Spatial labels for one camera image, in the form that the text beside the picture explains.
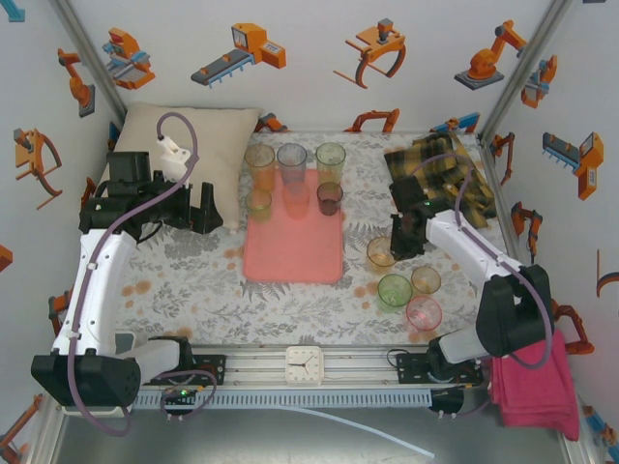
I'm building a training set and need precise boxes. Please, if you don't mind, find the medium orange glass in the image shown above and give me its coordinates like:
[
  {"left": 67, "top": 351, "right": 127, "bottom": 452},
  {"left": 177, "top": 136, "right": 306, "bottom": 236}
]
[{"left": 366, "top": 235, "right": 398, "bottom": 275}]

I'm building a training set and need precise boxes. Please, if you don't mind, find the small orange glass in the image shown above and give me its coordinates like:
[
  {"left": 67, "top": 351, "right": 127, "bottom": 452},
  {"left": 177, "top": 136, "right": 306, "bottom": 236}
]
[{"left": 410, "top": 265, "right": 443, "bottom": 296}]

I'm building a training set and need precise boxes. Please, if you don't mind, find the medium green glass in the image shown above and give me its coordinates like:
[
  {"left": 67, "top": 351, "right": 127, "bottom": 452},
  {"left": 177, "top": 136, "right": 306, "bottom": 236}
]
[{"left": 377, "top": 274, "right": 414, "bottom": 313}]

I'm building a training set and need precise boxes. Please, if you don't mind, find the small green glass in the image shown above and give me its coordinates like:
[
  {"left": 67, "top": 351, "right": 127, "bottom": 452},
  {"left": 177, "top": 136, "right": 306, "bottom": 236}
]
[{"left": 244, "top": 188, "right": 274, "bottom": 224}]

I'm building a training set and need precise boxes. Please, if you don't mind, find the tall orange glass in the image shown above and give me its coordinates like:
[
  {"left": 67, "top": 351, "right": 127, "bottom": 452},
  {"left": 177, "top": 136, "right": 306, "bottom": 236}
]
[{"left": 243, "top": 143, "right": 277, "bottom": 192}]

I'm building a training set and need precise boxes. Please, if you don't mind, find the clear pink glass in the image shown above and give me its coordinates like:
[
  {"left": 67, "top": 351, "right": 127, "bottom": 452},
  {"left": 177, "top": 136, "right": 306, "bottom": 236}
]
[{"left": 405, "top": 295, "right": 444, "bottom": 334}]

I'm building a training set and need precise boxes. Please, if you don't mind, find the smoky grey glass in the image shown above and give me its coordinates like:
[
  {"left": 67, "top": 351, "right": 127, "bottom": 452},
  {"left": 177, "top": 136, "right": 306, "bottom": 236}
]
[{"left": 316, "top": 182, "right": 344, "bottom": 218}]

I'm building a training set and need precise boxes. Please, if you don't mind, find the light pink textured glass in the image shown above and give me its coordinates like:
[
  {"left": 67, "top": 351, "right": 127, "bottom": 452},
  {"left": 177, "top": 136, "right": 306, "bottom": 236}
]
[{"left": 281, "top": 182, "right": 311, "bottom": 221}]

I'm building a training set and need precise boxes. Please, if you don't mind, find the tall blue glass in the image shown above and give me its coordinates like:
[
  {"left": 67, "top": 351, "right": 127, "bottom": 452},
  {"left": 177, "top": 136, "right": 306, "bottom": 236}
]
[{"left": 276, "top": 142, "right": 309, "bottom": 185}]

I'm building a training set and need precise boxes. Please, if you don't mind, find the tall green glass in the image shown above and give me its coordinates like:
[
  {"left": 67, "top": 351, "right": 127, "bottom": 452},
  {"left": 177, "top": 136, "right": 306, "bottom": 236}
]
[{"left": 314, "top": 142, "right": 347, "bottom": 188}]

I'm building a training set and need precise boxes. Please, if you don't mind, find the pink plastic tray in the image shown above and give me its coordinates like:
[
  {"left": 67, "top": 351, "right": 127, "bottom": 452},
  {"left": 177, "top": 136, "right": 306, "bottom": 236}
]
[{"left": 241, "top": 167, "right": 345, "bottom": 284}]

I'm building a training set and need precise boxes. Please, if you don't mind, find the yellow black plaid shirt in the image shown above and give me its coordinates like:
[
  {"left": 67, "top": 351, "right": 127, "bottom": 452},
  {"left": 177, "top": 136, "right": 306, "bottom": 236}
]
[{"left": 383, "top": 132, "right": 498, "bottom": 231}]

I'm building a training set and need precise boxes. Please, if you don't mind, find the cream pillow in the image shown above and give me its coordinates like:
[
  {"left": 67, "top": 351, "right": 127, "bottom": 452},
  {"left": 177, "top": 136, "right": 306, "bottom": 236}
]
[{"left": 114, "top": 101, "right": 265, "bottom": 232}]

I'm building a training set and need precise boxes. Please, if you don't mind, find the white grey box device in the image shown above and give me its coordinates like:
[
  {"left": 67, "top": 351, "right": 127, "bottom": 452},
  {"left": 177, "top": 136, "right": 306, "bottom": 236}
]
[{"left": 61, "top": 331, "right": 139, "bottom": 420}]

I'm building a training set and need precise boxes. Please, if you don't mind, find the white square clock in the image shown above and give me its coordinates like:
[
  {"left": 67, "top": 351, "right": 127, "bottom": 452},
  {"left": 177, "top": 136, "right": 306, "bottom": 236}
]
[{"left": 284, "top": 345, "right": 324, "bottom": 387}]

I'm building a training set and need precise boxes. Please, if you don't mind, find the small circuit board with LED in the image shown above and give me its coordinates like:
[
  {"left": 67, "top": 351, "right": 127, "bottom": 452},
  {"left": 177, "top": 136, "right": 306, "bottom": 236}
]
[{"left": 162, "top": 385, "right": 200, "bottom": 402}]

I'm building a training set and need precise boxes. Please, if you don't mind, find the magenta folded towel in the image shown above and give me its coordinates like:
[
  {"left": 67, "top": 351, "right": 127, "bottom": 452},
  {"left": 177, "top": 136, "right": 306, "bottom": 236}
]
[{"left": 487, "top": 330, "right": 580, "bottom": 442}]

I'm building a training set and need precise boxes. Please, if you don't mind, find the thin white tube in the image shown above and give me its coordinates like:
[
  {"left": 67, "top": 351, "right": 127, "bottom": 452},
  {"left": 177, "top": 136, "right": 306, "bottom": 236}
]
[{"left": 275, "top": 404, "right": 435, "bottom": 459}]

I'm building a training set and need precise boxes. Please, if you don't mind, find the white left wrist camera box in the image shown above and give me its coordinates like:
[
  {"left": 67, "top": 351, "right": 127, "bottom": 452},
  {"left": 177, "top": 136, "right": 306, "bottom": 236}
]
[{"left": 155, "top": 136, "right": 200, "bottom": 170}]

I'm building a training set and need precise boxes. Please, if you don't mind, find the aluminium frame bar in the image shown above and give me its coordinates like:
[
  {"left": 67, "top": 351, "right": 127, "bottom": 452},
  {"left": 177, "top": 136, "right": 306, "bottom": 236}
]
[{"left": 477, "top": 133, "right": 526, "bottom": 272}]

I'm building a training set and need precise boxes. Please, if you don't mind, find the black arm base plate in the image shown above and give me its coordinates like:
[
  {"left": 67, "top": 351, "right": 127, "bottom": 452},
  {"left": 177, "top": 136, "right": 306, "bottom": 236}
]
[
  {"left": 139, "top": 354, "right": 227, "bottom": 387},
  {"left": 395, "top": 351, "right": 485, "bottom": 386}
]

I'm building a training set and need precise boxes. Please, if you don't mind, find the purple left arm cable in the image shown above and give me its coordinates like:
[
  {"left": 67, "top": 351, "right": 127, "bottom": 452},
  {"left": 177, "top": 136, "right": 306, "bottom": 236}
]
[{"left": 67, "top": 111, "right": 218, "bottom": 436}]

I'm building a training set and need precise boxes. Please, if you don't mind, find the aluminium mounting rail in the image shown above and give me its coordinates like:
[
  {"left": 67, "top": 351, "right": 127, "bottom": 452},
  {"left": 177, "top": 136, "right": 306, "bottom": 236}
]
[{"left": 47, "top": 343, "right": 489, "bottom": 389}]

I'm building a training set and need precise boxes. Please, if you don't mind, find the aluminium frame post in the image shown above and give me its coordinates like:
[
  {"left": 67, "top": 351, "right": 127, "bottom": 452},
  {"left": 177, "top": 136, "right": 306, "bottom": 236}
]
[
  {"left": 476, "top": 0, "right": 573, "bottom": 141},
  {"left": 47, "top": 0, "right": 128, "bottom": 128}
]

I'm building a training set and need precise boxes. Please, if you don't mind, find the white slotted cable duct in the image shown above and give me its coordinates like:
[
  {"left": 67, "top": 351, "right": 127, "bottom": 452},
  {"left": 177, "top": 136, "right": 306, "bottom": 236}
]
[{"left": 133, "top": 389, "right": 432, "bottom": 410}]

